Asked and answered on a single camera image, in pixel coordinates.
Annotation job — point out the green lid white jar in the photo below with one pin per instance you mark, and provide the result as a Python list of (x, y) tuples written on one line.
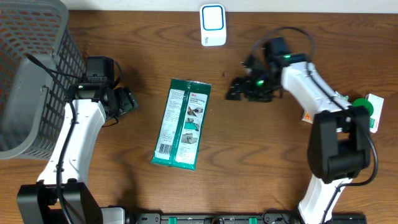
[(365, 103)]

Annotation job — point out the green white 3M package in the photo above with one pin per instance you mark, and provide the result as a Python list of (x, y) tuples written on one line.
[(180, 132)]

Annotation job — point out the grey plastic mesh basket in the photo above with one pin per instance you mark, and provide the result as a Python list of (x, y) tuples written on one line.
[(39, 59)]

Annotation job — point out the orange Kleenex tissue pack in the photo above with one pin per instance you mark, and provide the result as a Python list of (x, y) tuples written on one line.
[(307, 118)]

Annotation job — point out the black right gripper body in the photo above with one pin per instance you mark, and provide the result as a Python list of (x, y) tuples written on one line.
[(262, 88)]

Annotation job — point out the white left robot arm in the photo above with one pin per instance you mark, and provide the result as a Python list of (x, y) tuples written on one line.
[(61, 194)]

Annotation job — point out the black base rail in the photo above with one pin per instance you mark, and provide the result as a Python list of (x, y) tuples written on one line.
[(267, 218)]

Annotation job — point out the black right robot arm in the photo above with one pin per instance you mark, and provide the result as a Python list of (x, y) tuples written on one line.
[(339, 146)]

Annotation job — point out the white toothpaste box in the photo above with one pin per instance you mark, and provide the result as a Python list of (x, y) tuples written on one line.
[(377, 103)]

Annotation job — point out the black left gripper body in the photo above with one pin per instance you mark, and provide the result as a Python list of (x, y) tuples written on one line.
[(124, 102)]

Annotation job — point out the white barcode scanner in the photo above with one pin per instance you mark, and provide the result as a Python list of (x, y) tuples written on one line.
[(213, 25)]

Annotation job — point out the light green wipes packet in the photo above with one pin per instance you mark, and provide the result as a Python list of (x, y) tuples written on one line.
[(346, 98)]

